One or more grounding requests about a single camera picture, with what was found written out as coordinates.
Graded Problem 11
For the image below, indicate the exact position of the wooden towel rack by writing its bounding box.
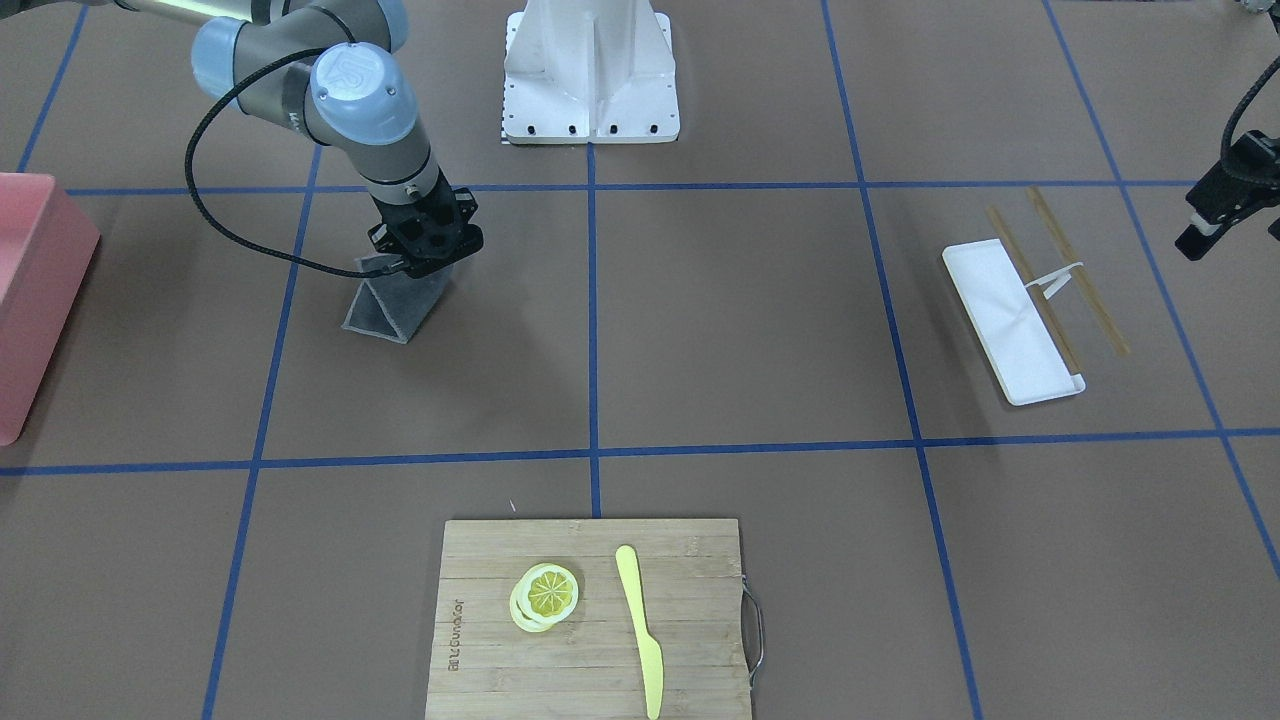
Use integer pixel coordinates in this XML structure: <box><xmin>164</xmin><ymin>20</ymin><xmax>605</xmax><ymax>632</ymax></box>
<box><xmin>986</xmin><ymin>184</ymin><xmax>1133</xmax><ymax>375</ymax></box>

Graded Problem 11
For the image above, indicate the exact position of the yellow lemon slice toy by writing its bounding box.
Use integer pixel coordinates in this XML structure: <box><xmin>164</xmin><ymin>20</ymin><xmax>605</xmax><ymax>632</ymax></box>
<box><xmin>508</xmin><ymin>562</ymin><xmax>580</xmax><ymax>633</ymax></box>

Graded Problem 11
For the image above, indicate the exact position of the yellow plastic knife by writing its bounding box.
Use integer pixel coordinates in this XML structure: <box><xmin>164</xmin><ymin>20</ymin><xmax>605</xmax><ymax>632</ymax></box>
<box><xmin>614</xmin><ymin>544</ymin><xmax>666</xmax><ymax>719</ymax></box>

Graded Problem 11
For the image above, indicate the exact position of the pink plastic bin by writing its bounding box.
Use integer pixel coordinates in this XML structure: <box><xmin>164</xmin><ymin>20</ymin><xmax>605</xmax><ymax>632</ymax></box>
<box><xmin>1</xmin><ymin>173</ymin><xmax>101</xmax><ymax>446</ymax></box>

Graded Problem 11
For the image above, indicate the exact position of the wooden cutting board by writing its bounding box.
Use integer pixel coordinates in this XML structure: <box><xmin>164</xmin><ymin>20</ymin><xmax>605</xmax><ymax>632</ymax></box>
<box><xmin>424</xmin><ymin>518</ymin><xmax>753</xmax><ymax>719</ymax></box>

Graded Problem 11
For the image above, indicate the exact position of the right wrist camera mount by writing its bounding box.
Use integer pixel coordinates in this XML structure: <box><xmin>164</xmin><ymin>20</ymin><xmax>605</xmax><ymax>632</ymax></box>
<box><xmin>367</xmin><ymin>181</ymin><xmax>484</xmax><ymax>279</ymax></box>

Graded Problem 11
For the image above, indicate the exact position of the white pedestal column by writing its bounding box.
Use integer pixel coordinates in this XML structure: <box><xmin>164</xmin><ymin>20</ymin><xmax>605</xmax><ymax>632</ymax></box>
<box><xmin>500</xmin><ymin>1</ymin><xmax>681</xmax><ymax>146</ymax></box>

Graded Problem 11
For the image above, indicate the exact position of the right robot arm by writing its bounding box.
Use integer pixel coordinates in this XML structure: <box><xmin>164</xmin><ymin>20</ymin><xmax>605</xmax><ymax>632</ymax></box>
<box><xmin>123</xmin><ymin>1</ymin><xmax>484</xmax><ymax>278</ymax></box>

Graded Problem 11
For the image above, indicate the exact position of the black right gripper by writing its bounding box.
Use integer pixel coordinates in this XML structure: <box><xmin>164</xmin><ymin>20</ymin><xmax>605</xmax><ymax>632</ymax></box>
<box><xmin>372</xmin><ymin>184</ymin><xmax>471</xmax><ymax>246</ymax></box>

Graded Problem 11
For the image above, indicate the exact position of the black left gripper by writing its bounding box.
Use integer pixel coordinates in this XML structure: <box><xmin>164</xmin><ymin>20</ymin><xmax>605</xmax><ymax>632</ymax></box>
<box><xmin>1174</xmin><ymin>129</ymin><xmax>1277</xmax><ymax>263</ymax></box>

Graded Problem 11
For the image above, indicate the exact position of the white rectangular tray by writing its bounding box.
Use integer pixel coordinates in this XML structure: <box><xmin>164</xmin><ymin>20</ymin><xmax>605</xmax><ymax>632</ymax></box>
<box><xmin>942</xmin><ymin>238</ymin><xmax>1085</xmax><ymax>407</ymax></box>

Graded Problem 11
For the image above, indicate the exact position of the grey cloth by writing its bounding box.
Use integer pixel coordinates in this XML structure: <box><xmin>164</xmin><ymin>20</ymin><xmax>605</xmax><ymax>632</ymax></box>
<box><xmin>340</xmin><ymin>266</ymin><xmax>453</xmax><ymax>345</ymax></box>

